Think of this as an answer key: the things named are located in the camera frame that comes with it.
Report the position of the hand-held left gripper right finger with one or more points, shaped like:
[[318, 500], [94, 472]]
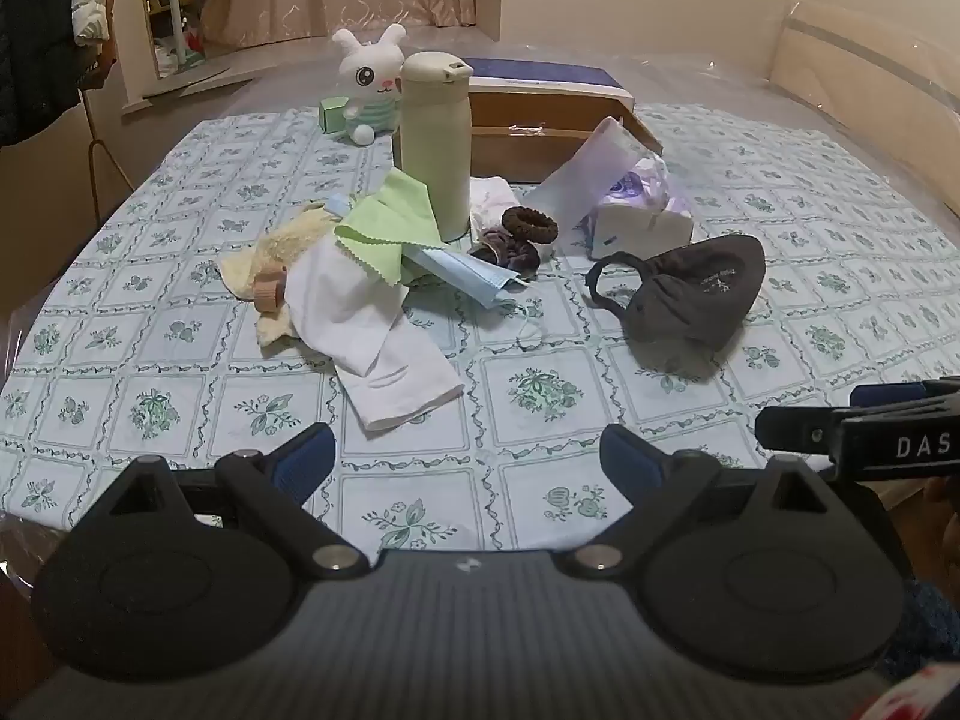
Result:
[[630, 457]]

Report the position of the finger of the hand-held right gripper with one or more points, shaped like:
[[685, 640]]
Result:
[[900, 392], [795, 429]]

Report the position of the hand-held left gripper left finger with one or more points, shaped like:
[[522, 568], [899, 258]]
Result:
[[307, 457]]

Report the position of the white cloth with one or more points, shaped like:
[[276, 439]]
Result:
[[360, 330]]

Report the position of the dark grey cloth mask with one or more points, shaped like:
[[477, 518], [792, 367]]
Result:
[[690, 300]]

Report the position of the pale yellow towel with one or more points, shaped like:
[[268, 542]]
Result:
[[292, 240]]

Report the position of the dark purple scrunchie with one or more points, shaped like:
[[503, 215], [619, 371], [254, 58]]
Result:
[[517, 256]]

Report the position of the blue face mask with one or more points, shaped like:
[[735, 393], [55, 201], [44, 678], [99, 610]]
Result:
[[465, 270]]

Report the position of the light green cloth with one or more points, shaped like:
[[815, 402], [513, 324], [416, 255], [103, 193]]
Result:
[[390, 221]]

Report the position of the brown scrunchie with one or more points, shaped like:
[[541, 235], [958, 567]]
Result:
[[529, 212]]

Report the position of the pink and white handkerchief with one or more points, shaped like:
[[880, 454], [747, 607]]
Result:
[[491, 199]]

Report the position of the brown cardboard box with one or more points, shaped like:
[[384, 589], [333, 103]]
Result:
[[517, 154]]

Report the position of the person's blue clothing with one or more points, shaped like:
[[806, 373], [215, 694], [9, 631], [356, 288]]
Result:
[[930, 630]]

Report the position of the tissue pack in plastic wrap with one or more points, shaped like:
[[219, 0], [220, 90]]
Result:
[[637, 229]]

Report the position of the cream thermos bottle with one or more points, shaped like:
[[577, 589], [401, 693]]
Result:
[[435, 150]]

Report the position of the small green box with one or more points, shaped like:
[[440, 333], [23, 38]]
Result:
[[334, 116]]

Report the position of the clear plastic sheet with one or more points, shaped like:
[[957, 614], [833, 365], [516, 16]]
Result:
[[712, 82]]

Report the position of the white plush bunny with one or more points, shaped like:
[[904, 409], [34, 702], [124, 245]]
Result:
[[367, 82]]

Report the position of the blue patterned flat box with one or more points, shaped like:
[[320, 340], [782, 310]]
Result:
[[540, 73]]

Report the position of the black jacket with white label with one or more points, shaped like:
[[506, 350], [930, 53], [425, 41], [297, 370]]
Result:
[[30, 37]]

